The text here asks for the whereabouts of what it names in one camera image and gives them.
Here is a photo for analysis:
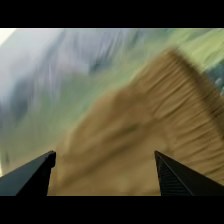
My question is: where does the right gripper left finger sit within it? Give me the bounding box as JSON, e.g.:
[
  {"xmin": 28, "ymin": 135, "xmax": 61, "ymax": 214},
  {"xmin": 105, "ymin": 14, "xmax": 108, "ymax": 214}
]
[{"xmin": 0, "ymin": 150, "xmax": 57, "ymax": 197}]

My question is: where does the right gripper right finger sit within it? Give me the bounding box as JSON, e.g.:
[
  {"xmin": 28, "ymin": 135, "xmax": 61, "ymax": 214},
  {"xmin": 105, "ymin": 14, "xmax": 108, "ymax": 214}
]
[{"xmin": 154, "ymin": 150, "xmax": 224, "ymax": 197}]

